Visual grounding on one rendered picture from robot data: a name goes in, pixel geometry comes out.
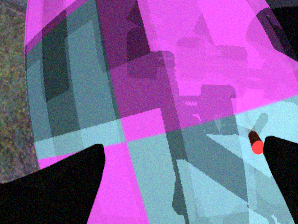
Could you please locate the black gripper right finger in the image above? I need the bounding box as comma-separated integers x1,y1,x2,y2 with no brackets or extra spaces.
262,136,298,224

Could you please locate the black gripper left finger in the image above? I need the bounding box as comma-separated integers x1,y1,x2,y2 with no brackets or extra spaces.
0,144,105,224

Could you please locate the dark red peg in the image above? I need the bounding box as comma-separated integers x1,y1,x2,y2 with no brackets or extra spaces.
247,132,263,155

